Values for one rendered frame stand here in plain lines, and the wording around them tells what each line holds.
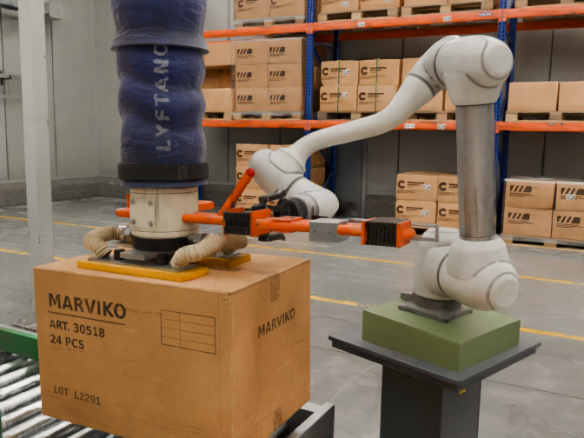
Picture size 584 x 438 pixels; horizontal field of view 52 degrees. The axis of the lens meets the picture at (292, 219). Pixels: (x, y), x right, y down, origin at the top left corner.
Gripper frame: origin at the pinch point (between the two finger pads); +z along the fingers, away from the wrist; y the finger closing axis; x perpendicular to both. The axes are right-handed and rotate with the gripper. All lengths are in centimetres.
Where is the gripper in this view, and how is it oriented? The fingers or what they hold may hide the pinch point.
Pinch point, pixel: (253, 222)
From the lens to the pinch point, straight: 143.1
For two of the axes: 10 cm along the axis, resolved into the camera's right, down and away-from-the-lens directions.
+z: -4.8, 1.2, -8.7
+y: -0.1, 9.9, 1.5
